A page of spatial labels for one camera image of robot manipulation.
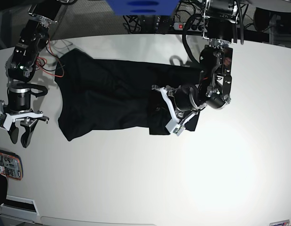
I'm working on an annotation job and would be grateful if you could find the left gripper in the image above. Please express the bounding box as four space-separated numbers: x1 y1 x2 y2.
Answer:
151 84 206 125

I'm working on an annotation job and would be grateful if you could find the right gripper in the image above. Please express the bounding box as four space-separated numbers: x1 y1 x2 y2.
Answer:
0 87 49 148

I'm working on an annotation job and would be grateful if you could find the black T-shirt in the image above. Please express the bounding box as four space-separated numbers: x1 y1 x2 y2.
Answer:
55 48 200 141

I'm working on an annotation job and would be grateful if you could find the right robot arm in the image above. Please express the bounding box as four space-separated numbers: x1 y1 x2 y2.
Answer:
0 0 62 148

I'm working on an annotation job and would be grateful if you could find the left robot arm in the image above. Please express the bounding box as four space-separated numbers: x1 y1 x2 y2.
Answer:
152 0 244 131

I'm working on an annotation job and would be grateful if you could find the black round object at left edge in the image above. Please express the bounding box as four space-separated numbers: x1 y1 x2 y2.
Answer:
0 174 8 205

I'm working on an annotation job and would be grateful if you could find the white power strip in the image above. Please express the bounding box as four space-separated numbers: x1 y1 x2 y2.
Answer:
173 22 204 32

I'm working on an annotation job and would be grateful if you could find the white tray with black slot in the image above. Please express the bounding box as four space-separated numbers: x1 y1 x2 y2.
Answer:
0 195 39 224

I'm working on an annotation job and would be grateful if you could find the small printed package corner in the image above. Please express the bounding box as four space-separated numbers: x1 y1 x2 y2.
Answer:
269 220 290 226

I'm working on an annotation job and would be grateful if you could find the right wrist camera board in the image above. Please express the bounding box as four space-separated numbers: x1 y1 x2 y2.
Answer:
0 112 6 130

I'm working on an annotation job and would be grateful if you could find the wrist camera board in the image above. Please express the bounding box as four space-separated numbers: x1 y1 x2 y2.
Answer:
0 112 6 130
165 120 185 136

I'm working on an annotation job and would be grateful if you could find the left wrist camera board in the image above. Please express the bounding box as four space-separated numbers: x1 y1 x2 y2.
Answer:
165 120 185 136

